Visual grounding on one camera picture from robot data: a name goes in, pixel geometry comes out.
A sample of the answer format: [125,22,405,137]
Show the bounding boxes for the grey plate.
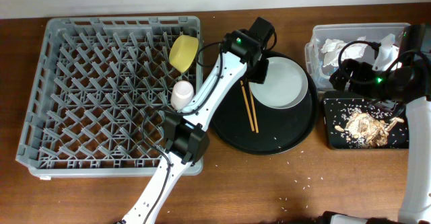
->
[249,57,308,110]

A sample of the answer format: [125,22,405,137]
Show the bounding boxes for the clear plastic bin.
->
[304,23,409,91]

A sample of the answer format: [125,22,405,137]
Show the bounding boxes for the yellow bowl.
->
[169,35,199,73]

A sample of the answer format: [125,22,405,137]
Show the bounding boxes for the grey dishwasher rack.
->
[15,16,203,180]

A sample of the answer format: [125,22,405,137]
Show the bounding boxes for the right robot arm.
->
[329,24,430,223]

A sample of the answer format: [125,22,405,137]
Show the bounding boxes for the wooden chopstick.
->
[240,80,255,132]
[248,83,259,133]

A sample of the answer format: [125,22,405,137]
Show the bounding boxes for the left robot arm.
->
[121,17,276,224]

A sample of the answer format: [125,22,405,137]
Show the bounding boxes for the white tissue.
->
[321,39,367,67]

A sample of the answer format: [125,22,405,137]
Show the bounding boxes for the round black tray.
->
[211,51,319,155]

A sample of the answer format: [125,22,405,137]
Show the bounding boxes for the food scraps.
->
[334,112,405,149]

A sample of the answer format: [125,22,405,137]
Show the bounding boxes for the black rectangular tray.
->
[322,91,409,150]

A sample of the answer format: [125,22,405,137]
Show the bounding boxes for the pink cup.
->
[170,81,194,110]

